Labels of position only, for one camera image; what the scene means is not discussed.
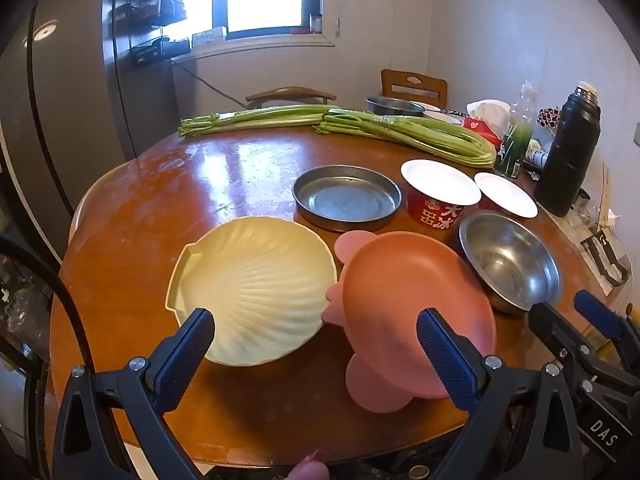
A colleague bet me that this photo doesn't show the black box on shelf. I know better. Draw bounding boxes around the black box on shelf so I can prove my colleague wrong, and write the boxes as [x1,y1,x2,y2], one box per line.
[131,36,191,67]

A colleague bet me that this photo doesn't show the wooden chopsticks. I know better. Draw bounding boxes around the wooden chopsticks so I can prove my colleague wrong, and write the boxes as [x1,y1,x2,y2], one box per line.
[598,164,611,229]

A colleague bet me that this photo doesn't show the pink bear-shaped plate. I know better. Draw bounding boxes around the pink bear-shaped plate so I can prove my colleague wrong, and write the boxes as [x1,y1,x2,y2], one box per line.
[321,231,497,414]

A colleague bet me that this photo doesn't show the cream shell-shaped plate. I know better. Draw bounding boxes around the cream shell-shaped plate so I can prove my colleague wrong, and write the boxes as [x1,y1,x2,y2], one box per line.
[165,217,337,367]

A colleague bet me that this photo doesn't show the curved wooden armchair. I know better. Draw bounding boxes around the curved wooden armchair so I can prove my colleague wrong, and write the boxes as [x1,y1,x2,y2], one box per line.
[245,87,336,110]

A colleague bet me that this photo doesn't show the shallow round metal pan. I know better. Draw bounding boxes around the shallow round metal pan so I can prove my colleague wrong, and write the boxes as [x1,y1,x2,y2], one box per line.
[292,165,402,233]

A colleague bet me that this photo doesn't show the operator hand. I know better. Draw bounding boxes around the operator hand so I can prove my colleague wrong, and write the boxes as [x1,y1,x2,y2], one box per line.
[285,450,330,480]

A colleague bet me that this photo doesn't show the celery bunch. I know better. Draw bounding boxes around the celery bunch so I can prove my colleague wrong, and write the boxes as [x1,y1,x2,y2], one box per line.
[178,104,334,138]
[314,108,497,169]

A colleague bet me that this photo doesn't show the far metal bowl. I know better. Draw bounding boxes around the far metal bowl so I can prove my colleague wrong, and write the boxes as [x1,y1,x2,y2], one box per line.
[366,96,425,117]

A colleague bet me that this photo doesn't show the black clamp tool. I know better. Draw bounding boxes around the black clamp tool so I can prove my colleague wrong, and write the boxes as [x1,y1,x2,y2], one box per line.
[580,230,630,288]

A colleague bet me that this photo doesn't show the black thermos flask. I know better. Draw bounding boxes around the black thermos flask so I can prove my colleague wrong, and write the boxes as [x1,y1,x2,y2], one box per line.
[534,81,601,217]

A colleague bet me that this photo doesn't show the wooden slat-back chair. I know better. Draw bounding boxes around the wooden slat-back chair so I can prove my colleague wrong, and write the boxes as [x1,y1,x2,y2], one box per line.
[381,68,448,108]

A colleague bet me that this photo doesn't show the grey refrigerator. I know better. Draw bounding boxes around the grey refrigerator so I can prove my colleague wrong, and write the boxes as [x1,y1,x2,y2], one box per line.
[1,0,179,262]

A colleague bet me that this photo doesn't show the celery bunch left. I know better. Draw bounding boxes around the celery bunch left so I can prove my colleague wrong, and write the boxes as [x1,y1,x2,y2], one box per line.
[178,104,334,138]

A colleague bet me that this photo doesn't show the red paper bowl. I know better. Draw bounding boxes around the red paper bowl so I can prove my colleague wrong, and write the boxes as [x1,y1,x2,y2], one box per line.
[400,159,482,231]
[473,172,538,219]

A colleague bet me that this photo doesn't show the black cable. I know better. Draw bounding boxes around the black cable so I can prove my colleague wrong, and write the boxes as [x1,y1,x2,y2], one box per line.
[0,236,97,376]

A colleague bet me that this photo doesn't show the green label plastic bottle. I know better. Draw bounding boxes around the green label plastic bottle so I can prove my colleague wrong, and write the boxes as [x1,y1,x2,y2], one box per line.
[495,81,537,180]

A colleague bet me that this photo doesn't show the white dish with food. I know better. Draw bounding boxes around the white dish with food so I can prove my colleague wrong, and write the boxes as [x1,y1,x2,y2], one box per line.
[413,101,462,126]

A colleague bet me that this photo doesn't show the stainless steel bowl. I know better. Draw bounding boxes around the stainless steel bowl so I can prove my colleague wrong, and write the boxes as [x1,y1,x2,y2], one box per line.
[458,210,563,315]

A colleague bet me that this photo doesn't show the red tissue pack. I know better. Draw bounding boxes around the red tissue pack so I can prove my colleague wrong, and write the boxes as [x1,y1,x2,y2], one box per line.
[463,99,511,150]

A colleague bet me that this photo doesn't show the celery bunch right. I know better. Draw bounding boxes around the celery bunch right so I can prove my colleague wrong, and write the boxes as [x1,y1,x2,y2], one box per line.
[314,108,497,169]

